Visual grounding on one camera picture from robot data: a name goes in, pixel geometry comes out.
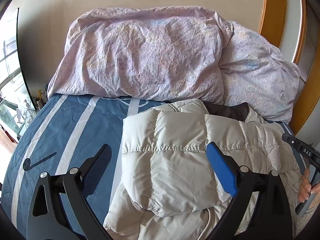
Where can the blue white striped bedsheet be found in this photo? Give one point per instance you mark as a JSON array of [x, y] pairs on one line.
[[68, 130]]

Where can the cream puffer down jacket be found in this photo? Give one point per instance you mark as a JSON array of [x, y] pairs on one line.
[[168, 189]]

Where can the cluttered bedside table items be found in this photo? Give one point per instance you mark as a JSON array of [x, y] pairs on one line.
[[18, 108]]

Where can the pink floral duvet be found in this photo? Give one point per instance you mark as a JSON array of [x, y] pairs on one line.
[[175, 53]]

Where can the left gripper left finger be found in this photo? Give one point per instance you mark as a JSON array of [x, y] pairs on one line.
[[47, 218]]

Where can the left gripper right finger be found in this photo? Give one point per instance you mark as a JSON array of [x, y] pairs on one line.
[[271, 217]]

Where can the person's right hand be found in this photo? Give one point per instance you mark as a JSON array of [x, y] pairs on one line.
[[305, 187]]

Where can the wooden door frame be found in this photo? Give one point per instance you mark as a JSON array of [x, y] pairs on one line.
[[293, 27]]

